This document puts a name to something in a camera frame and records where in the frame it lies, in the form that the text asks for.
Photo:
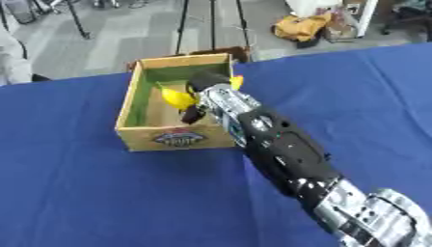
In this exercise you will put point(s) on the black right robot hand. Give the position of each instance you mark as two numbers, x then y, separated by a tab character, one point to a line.
206	80

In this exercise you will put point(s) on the yellow toy banana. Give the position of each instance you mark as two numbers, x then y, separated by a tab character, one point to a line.
176	97

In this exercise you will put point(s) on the silver and black right robot arm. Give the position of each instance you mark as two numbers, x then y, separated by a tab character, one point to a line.
287	151

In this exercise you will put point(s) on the tan cardboard box green inside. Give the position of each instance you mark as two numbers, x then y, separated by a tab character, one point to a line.
169	106

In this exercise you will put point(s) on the black tripod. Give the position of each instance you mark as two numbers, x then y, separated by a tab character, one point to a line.
212	22

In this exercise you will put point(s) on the yellow bag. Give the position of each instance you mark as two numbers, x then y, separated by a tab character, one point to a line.
300	27

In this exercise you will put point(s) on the black tripod leg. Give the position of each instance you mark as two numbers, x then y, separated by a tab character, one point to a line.
77	19

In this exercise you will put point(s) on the person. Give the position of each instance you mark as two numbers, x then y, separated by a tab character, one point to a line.
12	61

